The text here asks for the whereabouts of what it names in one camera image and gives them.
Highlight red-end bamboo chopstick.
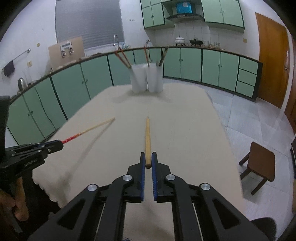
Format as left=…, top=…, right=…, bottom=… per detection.
left=62, top=117, right=115, bottom=144

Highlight left white utensil holder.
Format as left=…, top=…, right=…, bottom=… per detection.
left=129, top=64, right=148, bottom=94

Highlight wooden door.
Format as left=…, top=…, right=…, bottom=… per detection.
left=255, top=13, right=293, bottom=111

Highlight right white utensil holder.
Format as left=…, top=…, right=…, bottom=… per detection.
left=147, top=63, right=163, bottom=93

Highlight black wok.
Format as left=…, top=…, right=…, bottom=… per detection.
left=190, top=38, right=203, bottom=47

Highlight person's left hand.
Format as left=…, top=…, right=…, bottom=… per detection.
left=1, top=177, right=29, bottom=227

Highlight white cooking pot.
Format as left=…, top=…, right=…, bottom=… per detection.
left=175, top=36, right=186, bottom=46

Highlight plain bamboo chopstick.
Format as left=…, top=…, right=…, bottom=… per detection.
left=145, top=117, right=152, bottom=169
left=144, top=45, right=150, bottom=67

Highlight green base cabinets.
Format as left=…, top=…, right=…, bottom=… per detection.
left=7, top=47, right=262, bottom=145

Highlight cardboard sheet with brackets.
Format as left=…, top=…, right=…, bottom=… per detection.
left=48, top=37, right=85, bottom=71

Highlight steel kettle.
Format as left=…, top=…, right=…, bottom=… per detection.
left=18, top=78, right=28, bottom=92

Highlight brown wooden stool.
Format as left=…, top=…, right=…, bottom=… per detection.
left=239, top=142, right=275, bottom=195

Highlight chrome kitchen faucet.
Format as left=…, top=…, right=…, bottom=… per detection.
left=113, top=34, right=120, bottom=50

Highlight red patterned bamboo chopstick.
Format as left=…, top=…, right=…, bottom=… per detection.
left=115, top=51, right=131, bottom=69

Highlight white utensil holder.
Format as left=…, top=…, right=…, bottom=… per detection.
left=147, top=63, right=163, bottom=93
left=129, top=64, right=148, bottom=94

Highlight range hood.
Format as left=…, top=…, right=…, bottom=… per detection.
left=163, top=1, right=204, bottom=23

